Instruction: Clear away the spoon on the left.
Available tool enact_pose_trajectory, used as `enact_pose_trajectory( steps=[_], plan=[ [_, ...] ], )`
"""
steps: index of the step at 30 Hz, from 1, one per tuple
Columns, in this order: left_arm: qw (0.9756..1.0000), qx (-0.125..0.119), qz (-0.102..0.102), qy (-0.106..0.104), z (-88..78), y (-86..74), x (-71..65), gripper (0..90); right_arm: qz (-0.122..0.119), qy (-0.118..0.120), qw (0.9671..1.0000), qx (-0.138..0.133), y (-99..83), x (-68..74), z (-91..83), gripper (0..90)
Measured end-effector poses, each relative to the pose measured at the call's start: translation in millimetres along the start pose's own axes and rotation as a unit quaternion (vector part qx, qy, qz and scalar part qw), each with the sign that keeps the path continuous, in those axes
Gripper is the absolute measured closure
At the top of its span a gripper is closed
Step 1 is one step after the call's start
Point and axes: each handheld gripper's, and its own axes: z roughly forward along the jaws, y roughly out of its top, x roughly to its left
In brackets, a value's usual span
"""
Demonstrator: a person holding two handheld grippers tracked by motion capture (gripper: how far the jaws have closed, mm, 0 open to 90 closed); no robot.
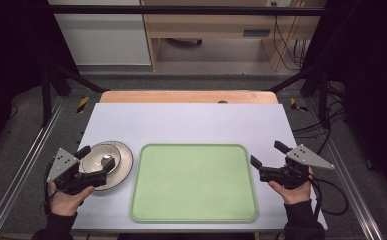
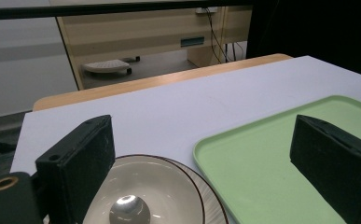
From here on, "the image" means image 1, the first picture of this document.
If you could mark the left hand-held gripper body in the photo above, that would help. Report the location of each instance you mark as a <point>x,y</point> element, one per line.
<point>68,176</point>

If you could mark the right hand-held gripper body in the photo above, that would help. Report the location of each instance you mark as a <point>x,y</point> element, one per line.
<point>291,175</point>

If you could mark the round metal plate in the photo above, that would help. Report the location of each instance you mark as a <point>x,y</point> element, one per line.
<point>125,163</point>

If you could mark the person's right hand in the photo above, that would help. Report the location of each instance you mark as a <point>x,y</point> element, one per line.
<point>294,196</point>

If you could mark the person's left hand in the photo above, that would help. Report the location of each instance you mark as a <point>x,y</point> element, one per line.
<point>66,203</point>

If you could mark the green tray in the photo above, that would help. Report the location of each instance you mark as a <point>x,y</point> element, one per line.
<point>194,183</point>

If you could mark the white table board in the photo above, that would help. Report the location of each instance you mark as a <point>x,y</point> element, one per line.
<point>187,123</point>

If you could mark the wooden table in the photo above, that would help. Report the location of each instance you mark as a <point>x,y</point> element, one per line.
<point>181,96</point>

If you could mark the white cabinet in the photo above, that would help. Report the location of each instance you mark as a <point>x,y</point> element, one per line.
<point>104,40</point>

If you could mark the black curtain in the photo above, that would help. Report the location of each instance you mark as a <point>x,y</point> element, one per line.
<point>11,60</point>
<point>371,73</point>

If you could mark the light wooden desk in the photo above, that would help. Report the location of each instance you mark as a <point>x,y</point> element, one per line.
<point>211,25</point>

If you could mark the aluminium floor rail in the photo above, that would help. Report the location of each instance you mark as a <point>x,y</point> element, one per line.
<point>369,223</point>
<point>21,170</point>

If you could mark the black metal frame stand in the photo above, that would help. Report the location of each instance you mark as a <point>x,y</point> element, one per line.
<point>323,100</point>
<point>46,100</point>

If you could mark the black frame crossbar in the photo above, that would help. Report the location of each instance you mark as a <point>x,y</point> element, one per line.
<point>181,10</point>

